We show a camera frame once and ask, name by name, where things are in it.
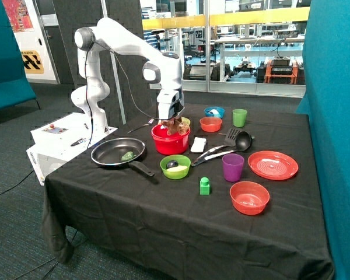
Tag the black ladle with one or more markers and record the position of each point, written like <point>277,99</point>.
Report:
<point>243,142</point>

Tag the small orange bowl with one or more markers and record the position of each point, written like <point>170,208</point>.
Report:
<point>210,124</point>

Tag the teal partition right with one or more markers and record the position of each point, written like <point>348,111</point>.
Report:
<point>326,56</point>

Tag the white folded cloth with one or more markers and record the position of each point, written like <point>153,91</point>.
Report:
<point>198,145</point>

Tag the black tablecloth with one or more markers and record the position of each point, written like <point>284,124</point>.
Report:
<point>167,225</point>

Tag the white toy in green bowl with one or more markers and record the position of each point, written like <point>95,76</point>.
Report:
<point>179,168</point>

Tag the dark toy eggplant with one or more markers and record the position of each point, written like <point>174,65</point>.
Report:
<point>171,164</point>

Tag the brown teddy bear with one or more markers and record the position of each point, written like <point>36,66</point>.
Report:
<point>175,125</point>

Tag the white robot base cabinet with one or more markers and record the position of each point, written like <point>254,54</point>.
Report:
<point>60,141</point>

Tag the white item in blue bowl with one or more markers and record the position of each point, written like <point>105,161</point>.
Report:
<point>213,113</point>

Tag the large red bowl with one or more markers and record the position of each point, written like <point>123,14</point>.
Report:
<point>169,144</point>

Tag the blue plastic bowl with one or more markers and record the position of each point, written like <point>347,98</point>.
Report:
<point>220,109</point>

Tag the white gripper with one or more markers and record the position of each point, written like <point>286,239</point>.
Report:
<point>170,103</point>

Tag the teal sofa left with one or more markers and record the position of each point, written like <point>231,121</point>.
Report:
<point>14,86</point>

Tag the green plastic cup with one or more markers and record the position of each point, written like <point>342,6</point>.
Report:
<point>239,117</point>

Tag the red plastic plate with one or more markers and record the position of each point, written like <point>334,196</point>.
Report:
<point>273,165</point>

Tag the black frying pan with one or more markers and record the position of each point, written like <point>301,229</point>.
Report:
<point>108,154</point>

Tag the red plastic bowl front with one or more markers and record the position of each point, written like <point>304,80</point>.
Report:
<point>249,198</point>

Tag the green toy block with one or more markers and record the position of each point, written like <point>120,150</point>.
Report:
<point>204,186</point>

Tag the purple plastic cup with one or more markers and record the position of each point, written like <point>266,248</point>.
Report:
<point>232,167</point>

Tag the black slotted spatula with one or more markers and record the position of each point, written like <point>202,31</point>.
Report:
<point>229,140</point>

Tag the lime green bowl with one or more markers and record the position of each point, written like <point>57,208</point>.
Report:
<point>182,160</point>

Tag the green toy pepper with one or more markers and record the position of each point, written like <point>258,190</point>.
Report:
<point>128,156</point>

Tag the metal fork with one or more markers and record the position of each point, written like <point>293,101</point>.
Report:
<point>149,123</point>

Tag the yellow green plastic plate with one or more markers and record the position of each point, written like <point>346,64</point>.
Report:
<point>185,121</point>

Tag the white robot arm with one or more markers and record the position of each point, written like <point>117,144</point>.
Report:
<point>163,68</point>

